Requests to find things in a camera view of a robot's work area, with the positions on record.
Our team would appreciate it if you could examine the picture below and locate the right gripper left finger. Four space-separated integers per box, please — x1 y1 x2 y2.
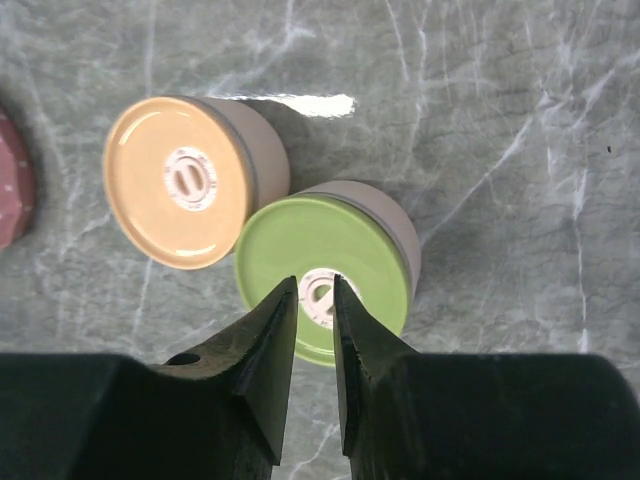
1 277 298 479

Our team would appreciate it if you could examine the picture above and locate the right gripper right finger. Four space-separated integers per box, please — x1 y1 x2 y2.
333 277 639 479

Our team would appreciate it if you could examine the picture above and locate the green round lid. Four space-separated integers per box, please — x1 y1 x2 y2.
234 194 412 366

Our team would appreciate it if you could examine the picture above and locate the beige steel container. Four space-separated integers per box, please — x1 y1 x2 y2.
298 180 422 298
197 97 290 213

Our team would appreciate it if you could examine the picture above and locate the beige round lid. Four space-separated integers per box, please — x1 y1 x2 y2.
103 97 254 270

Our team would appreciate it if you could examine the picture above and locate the pink polka dot plate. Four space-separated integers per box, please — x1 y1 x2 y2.
0 106 36 249

